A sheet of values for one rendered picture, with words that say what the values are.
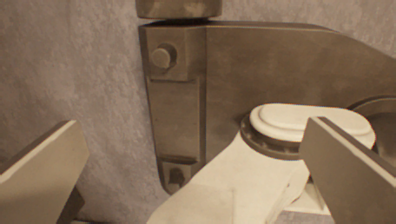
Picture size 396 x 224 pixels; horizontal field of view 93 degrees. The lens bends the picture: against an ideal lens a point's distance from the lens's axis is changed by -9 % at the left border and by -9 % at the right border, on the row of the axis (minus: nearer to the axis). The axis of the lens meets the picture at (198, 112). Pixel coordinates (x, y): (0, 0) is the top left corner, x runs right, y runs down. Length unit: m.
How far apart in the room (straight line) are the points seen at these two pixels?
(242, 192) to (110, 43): 0.61
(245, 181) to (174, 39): 0.29
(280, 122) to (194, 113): 0.22
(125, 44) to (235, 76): 0.39
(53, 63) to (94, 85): 0.18
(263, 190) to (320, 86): 0.29
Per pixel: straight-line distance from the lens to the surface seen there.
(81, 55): 0.83
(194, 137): 0.53
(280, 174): 0.33
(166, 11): 0.44
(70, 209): 1.34
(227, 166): 0.32
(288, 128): 0.35
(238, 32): 0.45
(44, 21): 0.89
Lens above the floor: 0.61
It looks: 59 degrees down
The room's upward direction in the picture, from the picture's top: 159 degrees counter-clockwise
